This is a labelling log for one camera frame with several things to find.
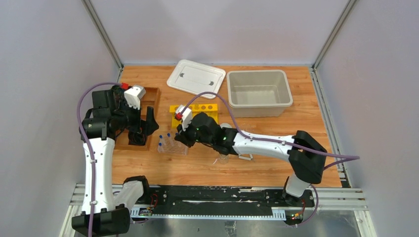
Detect black coiled cable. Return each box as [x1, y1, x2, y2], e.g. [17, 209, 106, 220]
[128, 131, 148, 146]

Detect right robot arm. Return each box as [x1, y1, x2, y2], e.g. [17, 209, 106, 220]
[175, 113, 326, 206]

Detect clear well plate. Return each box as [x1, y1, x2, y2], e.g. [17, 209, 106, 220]
[163, 137, 188, 155]

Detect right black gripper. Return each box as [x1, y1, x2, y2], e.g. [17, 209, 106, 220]
[175, 118, 214, 148]

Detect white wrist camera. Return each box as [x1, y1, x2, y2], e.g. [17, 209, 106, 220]
[124, 85, 146, 110]
[174, 105, 193, 131]

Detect small clear glass jar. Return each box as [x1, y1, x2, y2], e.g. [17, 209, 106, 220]
[217, 154, 229, 164]

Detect white clay triangle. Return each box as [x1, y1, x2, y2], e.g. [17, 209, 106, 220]
[238, 154, 253, 161]

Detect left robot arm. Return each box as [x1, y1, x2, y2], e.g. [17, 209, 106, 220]
[72, 86, 159, 237]

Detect white plastic bin lid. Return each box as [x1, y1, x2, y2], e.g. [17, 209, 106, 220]
[167, 59, 226, 95]

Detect beige plastic bin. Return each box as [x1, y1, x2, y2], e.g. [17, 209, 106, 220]
[227, 70, 293, 118]

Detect wooden compartment tray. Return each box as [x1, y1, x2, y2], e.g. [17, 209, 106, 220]
[114, 87, 161, 151]

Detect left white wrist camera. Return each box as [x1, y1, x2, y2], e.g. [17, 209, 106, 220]
[124, 85, 146, 110]

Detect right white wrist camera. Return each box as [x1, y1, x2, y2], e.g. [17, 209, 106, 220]
[174, 105, 193, 131]

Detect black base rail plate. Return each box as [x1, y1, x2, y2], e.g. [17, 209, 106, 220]
[130, 185, 316, 220]

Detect white porcelain dish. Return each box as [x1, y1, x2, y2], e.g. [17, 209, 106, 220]
[220, 123, 232, 128]

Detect yellow test tube rack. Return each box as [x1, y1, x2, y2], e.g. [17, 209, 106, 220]
[169, 104, 218, 128]

